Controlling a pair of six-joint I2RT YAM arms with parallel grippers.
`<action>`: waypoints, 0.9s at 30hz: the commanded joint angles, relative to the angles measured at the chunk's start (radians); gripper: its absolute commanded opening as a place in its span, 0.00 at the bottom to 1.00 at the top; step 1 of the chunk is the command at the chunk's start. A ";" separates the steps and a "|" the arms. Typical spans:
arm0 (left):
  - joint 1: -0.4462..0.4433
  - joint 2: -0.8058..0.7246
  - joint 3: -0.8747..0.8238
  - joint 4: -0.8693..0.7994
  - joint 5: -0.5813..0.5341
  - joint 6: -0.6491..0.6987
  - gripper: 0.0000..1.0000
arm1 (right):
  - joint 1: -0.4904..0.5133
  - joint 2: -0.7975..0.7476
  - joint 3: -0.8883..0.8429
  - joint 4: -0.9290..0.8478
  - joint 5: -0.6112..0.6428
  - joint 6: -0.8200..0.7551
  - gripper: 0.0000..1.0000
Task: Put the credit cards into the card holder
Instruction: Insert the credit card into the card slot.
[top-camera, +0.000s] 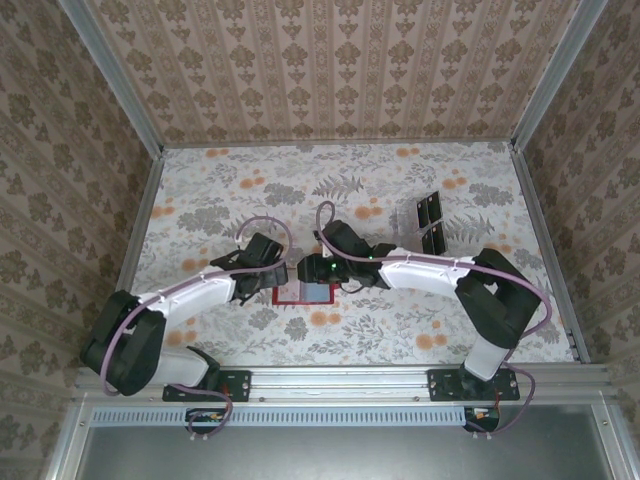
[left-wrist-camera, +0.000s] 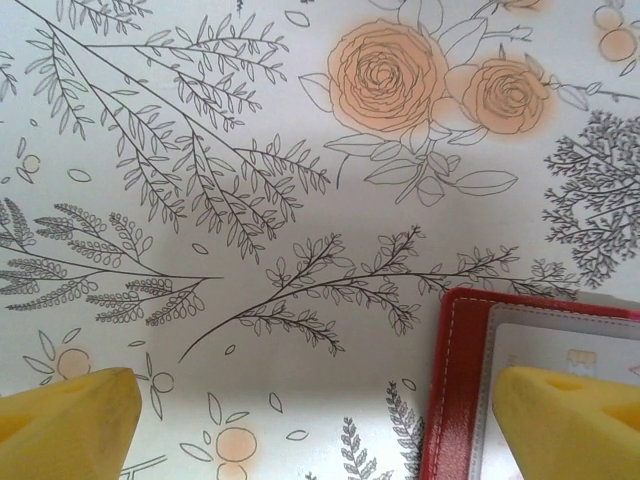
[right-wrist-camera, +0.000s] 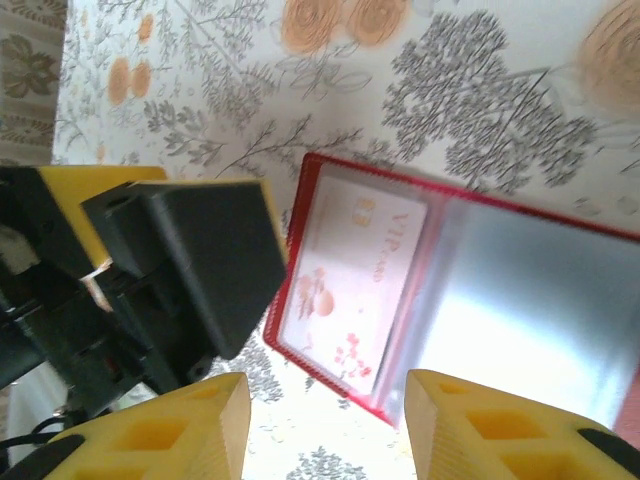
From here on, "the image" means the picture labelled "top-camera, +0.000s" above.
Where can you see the black connector board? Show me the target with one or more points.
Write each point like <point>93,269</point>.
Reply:
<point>482,419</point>
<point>205,420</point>

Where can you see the black card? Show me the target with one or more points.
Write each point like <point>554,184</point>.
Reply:
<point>435,206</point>
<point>421,210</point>
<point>440,239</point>
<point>428,241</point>

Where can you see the red leather card holder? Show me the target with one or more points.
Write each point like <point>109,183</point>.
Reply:
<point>315,295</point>

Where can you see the floral tablecloth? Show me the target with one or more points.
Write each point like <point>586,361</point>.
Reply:
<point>300,190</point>

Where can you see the aluminium corner post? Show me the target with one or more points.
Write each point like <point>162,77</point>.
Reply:
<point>560,75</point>
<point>115,80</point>

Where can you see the clear acrylic card stand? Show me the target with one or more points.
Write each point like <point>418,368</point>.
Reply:
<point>406,220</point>

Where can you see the grey metal panel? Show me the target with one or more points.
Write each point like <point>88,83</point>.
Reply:
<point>325,455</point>

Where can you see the aluminium side rail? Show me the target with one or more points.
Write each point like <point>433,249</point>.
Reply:
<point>145,215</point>
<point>545,240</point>

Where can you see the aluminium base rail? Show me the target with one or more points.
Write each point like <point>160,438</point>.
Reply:
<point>340,385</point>

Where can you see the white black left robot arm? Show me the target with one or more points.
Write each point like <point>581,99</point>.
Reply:
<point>190,295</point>

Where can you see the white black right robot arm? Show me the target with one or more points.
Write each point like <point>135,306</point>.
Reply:
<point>425,275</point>

